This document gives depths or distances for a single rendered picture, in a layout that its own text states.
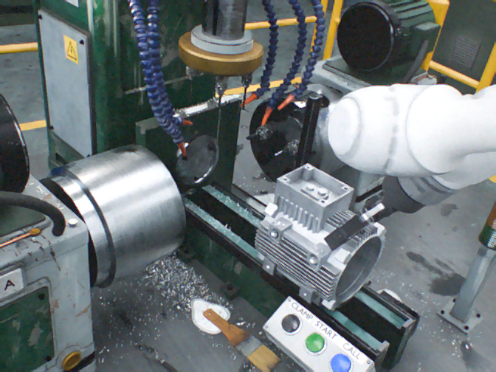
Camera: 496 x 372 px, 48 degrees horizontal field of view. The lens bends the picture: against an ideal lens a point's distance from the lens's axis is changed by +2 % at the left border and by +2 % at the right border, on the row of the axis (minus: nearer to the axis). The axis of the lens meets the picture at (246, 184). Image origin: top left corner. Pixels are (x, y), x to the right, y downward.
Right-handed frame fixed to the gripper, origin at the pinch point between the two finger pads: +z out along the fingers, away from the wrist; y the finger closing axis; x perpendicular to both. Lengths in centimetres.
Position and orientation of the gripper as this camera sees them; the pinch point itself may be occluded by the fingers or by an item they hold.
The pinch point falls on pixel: (340, 235)
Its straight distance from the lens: 103.6
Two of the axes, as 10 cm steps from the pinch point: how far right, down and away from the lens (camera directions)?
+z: -4.5, 4.8, 7.5
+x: 5.5, 8.1, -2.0
